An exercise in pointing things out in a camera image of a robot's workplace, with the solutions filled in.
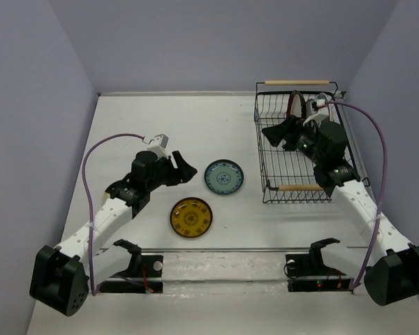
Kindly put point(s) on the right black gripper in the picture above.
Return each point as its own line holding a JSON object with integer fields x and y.
{"x": 289, "y": 129}

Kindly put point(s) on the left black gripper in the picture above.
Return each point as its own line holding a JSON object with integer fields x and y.
{"x": 186, "y": 171}

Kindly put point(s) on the dark red rimmed beige plate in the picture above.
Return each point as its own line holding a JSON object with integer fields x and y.
{"x": 296, "y": 105}

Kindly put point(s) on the blue white floral small plate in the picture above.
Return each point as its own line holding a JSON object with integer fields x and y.
{"x": 224, "y": 177}

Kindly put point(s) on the white plate orange sunburst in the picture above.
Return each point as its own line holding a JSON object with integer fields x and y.
{"x": 312, "y": 108}

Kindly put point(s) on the red teal floral plate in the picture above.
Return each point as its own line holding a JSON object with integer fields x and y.
{"x": 330, "y": 101}

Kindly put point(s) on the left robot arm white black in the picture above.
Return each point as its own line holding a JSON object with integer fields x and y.
{"x": 64, "y": 275}

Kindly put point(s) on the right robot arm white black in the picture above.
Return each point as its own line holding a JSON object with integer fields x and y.
{"x": 390, "y": 269}

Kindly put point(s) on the yellow black patterned plate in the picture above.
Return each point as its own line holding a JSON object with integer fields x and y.
{"x": 191, "y": 217}

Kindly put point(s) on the cream translucent plate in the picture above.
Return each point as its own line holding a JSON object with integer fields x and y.
{"x": 109, "y": 190}

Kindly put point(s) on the black wire dish rack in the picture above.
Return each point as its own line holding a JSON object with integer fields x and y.
{"x": 295, "y": 177}

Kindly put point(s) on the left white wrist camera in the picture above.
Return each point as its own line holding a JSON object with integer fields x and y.
{"x": 158, "y": 145}

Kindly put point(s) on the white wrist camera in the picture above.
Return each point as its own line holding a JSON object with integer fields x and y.
{"x": 317, "y": 119}
{"x": 158, "y": 145}

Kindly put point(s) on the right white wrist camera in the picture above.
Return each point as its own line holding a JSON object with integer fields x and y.
{"x": 317, "y": 119}

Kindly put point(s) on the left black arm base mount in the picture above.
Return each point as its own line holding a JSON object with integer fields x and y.
{"x": 144, "y": 277}

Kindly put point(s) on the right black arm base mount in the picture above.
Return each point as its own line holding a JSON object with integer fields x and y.
{"x": 304, "y": 275}

